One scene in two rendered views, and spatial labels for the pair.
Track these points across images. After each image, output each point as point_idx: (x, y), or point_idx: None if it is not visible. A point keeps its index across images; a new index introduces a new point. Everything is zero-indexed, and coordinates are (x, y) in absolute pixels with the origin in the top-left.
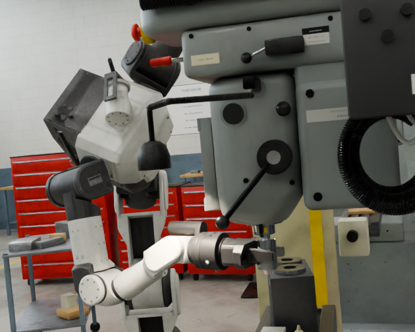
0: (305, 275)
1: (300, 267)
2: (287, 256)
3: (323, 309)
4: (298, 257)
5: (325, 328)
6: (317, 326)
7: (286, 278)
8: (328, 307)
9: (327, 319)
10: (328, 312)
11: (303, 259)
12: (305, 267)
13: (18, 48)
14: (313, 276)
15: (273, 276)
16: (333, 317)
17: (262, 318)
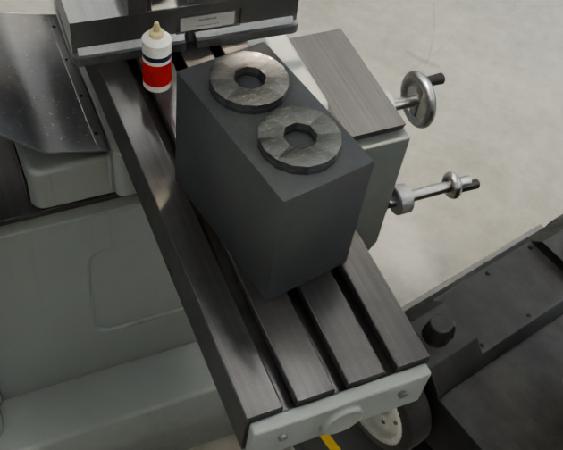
0: (197, 70)
1: (222, 78)
2: (319, 163)
3: (263, 372)
4: (282, 162)
5: (196, 249)
6: (175, 155)
7: (233, 52)
8: (256, 392)
9: (214, 301)
10: (236, 351)
11: (278, 186)
12: (209, 79)
13: None
14: (178, 71)
15: (269, 54)
16: (207, 322)
17: (374, 268)
